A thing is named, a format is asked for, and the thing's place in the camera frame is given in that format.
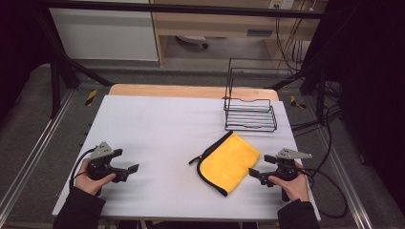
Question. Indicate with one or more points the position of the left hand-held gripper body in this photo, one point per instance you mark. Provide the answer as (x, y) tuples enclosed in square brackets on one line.
[(101, 165)]

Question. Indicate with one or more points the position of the black metal stand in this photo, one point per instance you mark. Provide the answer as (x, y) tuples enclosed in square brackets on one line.
[(60, 66), (318, 86)]

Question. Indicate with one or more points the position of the white power strip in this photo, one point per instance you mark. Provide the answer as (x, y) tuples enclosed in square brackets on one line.
[(281, 4)]

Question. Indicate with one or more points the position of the office chair base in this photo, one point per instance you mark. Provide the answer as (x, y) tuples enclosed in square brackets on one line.
[(192, 40)]

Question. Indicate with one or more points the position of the wooden desk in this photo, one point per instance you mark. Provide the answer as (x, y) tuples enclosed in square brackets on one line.
[(223, 25)]

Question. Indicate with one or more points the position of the person's left hand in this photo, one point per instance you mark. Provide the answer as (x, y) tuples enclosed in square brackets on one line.
[(89, 184)]

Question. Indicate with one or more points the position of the black metal frame bar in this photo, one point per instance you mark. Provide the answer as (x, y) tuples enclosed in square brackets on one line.
[(191, 9)]

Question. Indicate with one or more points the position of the person's right hand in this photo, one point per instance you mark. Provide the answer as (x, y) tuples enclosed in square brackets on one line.
[(296, 189)]

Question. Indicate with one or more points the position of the white cabinet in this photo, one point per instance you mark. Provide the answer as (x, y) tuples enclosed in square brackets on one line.
[(105, 31)]

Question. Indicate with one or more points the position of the yellow black tape marker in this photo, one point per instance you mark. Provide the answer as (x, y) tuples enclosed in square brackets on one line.
[(297, 102), (91, 97)]

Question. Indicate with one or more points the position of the yellow cloth with black edge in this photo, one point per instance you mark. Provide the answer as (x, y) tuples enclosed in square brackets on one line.
[(227, 162)]

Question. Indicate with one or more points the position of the aluminium rail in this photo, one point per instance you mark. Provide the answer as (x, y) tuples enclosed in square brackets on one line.
[(347, 181), (35, 152)]

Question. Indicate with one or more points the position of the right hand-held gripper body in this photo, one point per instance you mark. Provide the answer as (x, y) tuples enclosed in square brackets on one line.
[(286, 168)]

